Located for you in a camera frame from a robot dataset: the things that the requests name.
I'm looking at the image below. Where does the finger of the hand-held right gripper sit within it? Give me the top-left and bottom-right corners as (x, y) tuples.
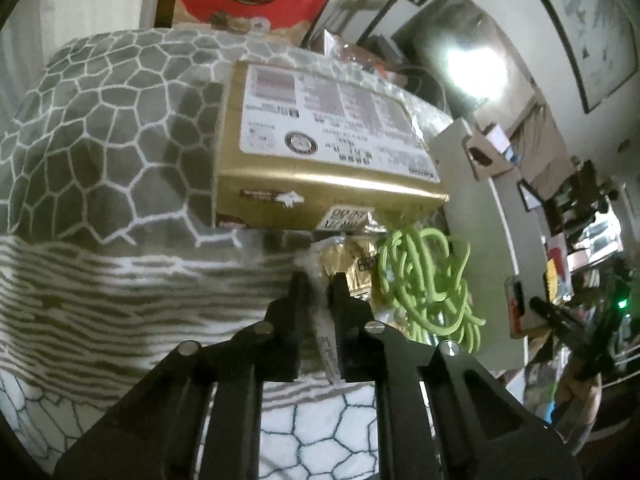
(529, 297), (591, 341)

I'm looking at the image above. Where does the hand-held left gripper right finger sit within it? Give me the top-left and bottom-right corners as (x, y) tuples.
(326, 272), (583, 480)

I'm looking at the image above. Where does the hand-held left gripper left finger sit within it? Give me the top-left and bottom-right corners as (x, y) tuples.
(52, 271), (313, 480)

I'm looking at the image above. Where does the small gold packet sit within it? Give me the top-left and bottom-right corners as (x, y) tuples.
(295, 234), (383, 381)

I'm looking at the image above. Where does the white cardboard box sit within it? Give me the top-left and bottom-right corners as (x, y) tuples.
(430, 117), (531, 376)

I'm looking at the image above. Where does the person's right hand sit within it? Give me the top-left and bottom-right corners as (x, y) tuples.
(556, 370), (603, 436)

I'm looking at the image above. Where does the red rectangular object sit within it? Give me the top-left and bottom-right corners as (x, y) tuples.
(507, 275), (527, 339)

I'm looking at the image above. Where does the cluttered shelf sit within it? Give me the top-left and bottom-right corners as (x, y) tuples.
(517, 157), (640, 311)

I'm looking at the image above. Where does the large gold box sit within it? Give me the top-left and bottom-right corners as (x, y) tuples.
(212, 60), (450, 231)

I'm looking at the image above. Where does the brown cardboard box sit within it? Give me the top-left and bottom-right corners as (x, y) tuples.
(462, 120), (516, 182)

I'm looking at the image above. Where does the grey patterned blanket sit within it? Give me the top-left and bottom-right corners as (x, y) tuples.
(0, 27), (451, 480)

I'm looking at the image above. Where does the clear plastic bag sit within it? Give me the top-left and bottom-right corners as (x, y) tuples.
(322, 30), (408, 86)

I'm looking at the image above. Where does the dark monitor screen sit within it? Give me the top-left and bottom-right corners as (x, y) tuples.
(390, 0), (541, 121)

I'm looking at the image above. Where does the green cord bundle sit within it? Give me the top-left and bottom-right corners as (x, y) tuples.
(372, 227), (486, 353)

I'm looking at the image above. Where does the framed wall picture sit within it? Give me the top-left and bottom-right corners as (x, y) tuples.
(515, 0), (638, 113)

